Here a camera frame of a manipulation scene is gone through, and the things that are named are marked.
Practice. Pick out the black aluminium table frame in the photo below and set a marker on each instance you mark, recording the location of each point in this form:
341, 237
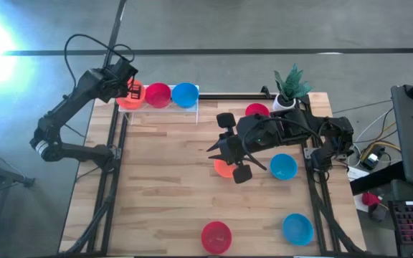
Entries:
228, 96

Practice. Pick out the black power adapter block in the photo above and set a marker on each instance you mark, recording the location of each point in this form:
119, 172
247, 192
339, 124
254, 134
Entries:
371, 159

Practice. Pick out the blue mini bowl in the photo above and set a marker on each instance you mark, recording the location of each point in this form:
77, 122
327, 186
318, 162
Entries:
283, 167
298, 229
185, 95

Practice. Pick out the white paper sheet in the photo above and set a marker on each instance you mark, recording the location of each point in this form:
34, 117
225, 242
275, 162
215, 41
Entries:
357, 173

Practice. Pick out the small red object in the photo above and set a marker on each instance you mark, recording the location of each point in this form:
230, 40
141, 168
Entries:
369, 199

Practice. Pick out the small black device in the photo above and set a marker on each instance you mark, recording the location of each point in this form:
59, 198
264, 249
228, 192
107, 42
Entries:
378, 213

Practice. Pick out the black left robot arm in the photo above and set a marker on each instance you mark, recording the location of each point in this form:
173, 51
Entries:
66, 107

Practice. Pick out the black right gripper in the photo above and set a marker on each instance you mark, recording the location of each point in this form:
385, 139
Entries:
231, 148

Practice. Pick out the white plant pot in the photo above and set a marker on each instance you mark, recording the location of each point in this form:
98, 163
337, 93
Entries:
282, 104

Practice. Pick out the green artificial plant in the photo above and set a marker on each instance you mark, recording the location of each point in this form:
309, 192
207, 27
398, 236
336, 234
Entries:
292, 84

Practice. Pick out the orange mini bowl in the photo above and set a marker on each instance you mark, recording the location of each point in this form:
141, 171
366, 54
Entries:
222, 170
125, 102

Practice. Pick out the red mini bowl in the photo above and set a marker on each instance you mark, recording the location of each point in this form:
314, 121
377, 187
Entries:
158, 96
216, 238
256, 108

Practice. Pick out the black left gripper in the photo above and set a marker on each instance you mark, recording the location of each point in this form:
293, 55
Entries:
122, 73

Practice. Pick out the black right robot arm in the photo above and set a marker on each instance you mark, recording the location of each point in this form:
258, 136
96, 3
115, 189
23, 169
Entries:
335, 136

